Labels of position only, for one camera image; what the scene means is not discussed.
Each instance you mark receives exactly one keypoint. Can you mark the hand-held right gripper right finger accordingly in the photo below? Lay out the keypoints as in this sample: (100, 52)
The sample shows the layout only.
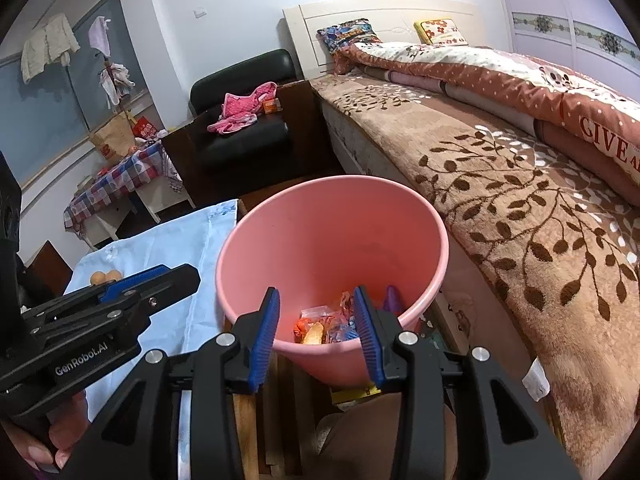
(370, 335)

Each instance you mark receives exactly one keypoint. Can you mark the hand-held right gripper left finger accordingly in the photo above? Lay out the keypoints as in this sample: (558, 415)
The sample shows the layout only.
(265, 335)

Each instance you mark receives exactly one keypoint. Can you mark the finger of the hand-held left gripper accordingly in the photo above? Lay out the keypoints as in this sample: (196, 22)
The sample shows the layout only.
(135, 282)
(170, 290)

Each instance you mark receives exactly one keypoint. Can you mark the blue foam net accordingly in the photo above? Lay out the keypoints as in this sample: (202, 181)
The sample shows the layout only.
(345, 334)

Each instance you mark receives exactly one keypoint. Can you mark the trash wrappers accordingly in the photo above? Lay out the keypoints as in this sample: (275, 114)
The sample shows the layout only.
(300, 330)

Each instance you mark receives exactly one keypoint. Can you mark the red transparent wrapper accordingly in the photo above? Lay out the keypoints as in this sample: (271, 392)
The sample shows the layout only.
(346, 305)

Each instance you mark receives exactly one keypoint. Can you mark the purple plastic wrapper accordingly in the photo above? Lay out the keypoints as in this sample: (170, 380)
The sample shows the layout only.
(392, 300)

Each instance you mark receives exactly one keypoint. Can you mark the pink plastic bucket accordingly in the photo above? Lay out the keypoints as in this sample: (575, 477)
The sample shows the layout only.
(325, 240)

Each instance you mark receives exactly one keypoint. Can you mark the person's left hand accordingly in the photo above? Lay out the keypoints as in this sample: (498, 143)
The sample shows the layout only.
(70, 425)

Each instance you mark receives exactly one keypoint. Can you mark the brown round fruit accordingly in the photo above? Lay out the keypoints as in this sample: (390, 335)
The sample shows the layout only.
(114, 275)
(97, 279)

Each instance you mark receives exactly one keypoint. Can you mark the light blue tablecloth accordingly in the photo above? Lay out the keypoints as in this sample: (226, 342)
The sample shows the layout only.
(175, 240)

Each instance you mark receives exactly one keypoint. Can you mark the white side table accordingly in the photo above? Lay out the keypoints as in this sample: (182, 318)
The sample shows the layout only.
(160, 190)

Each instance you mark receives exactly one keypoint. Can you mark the checkered tablecloth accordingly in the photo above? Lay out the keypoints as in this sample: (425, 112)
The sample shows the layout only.
(125, 175)

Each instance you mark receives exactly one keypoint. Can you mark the brown paper bag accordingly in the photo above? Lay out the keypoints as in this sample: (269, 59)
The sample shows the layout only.
(112, 137)

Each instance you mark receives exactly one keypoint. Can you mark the red gift bag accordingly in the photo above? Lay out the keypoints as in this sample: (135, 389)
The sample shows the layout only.
(146, 127)

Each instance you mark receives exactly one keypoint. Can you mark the black leather armchair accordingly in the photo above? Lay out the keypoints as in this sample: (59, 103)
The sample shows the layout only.
(240, 145)

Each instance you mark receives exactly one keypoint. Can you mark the quilted bed mattress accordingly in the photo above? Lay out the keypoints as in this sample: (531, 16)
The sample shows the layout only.
(365, 155)

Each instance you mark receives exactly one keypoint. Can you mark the large window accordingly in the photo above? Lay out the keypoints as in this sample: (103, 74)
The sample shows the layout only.
(45, 120)

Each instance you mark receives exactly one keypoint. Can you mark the bed with patterned quilt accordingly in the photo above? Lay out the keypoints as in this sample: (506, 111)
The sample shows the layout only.
(525, 220)

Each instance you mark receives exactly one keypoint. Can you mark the pink garment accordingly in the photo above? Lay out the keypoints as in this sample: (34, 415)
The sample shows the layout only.
(240, 107)

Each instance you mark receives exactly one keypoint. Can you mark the hanging white clothes bunch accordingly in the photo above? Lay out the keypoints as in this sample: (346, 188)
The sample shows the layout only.
(117, 82)

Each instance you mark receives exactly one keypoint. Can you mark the small orange box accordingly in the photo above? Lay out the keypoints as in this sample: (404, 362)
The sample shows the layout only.
(272, 106)

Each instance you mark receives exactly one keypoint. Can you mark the hanging pink cloth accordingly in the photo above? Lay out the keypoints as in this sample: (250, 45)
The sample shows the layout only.
(100, 35)

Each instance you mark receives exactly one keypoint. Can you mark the hanging white sweater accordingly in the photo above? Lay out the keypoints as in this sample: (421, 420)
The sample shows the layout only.
(47, 45)

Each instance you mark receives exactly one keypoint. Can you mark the orange dotted quilt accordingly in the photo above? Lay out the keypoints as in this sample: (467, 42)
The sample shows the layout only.
(525, 90)

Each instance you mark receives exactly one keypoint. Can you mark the colourful printed pillow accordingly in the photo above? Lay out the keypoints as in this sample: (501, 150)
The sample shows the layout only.
(350, 35)

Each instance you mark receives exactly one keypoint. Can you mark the yellow flowered pillow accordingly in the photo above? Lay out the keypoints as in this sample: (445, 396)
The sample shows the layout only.
(442, 31)

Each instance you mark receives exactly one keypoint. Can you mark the cream bed headboard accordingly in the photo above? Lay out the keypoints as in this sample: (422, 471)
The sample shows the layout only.
(390, 12)

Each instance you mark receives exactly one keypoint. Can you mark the pale purple wardrobe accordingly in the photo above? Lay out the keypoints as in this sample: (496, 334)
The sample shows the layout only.
(565, 15)

